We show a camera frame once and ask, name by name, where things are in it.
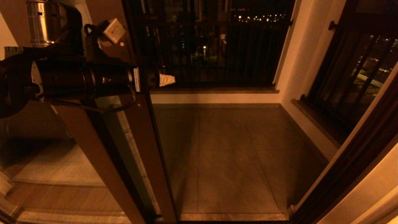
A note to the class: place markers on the tape wrapped left gripper finger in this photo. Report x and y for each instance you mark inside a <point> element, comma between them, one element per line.
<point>166,77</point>
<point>165,83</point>

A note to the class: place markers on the brown framed sliding glass door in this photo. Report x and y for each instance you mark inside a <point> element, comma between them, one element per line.
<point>149,149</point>

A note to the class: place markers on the brown framed fixed glass panel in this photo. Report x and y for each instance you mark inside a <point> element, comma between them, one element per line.
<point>102,168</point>

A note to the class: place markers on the dark brown door frame jamb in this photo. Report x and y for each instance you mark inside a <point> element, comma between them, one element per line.
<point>351,168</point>

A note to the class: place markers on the dark balcony railing with knob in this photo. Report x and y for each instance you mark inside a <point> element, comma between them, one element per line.
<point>342,62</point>

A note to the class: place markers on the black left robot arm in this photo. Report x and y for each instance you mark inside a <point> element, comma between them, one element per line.
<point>62,77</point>

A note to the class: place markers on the black aluminum extrusion rail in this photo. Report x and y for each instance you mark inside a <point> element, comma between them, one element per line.
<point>233,216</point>

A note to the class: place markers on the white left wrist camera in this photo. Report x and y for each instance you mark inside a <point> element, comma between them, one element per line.
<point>114,30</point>

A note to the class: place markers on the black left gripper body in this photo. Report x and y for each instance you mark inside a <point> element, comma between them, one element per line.
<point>146,79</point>

